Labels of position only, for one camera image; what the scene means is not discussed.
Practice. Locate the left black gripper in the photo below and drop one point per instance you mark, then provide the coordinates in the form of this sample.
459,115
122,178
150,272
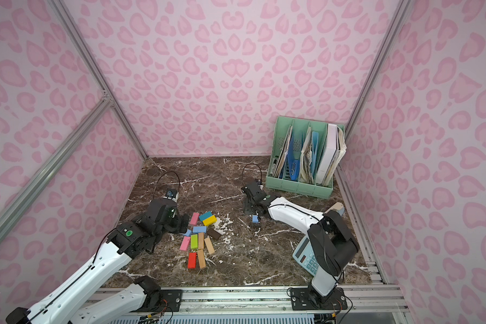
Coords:
176,221

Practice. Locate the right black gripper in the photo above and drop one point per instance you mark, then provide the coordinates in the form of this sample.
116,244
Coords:
251,202

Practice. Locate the pink block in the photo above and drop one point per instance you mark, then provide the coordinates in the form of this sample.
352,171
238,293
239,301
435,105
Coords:
194,219
185,245

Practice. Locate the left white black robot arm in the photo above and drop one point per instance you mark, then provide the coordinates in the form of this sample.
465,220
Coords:
121,246

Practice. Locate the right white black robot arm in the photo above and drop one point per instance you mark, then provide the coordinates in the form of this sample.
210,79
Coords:
332,241

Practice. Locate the teal block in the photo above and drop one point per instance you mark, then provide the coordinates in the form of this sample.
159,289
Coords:
205,216

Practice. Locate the green block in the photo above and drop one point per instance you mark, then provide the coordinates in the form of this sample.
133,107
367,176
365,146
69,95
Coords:
194,242

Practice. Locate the wooden block upright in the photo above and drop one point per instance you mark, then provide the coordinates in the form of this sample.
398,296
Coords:
201,241

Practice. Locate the yellow block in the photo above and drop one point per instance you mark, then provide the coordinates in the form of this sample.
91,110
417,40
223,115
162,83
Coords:
210,220

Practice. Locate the dark brown block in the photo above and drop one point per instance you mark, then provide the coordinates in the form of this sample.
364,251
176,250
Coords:
213,234

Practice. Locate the wooden block tilted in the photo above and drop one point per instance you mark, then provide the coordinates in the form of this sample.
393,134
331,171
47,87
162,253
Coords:
209,246

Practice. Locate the red block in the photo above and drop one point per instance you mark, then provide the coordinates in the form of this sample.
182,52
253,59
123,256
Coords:
192,260

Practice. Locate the wooden block bottom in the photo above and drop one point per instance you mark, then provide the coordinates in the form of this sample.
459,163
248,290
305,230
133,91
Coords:
201,259

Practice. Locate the blue mesh folder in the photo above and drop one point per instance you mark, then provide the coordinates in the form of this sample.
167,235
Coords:
293,163

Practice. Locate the light blue calculator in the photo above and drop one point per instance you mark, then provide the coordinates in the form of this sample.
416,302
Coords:
305,257

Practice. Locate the green desktop file organizer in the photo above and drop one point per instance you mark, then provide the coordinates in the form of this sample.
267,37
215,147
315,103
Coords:
309,138

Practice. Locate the beige blue stapler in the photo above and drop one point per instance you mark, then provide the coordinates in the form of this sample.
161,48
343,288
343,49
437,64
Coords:
337,207

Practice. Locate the white binder folder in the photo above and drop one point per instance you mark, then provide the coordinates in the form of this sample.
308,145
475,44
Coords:
330,148

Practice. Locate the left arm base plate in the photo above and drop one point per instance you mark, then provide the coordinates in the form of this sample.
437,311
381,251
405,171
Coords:
170,299

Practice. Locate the aluminium mounting rail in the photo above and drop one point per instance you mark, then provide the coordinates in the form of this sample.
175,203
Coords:
375,298

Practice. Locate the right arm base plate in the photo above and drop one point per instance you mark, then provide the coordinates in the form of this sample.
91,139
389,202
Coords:
303,299

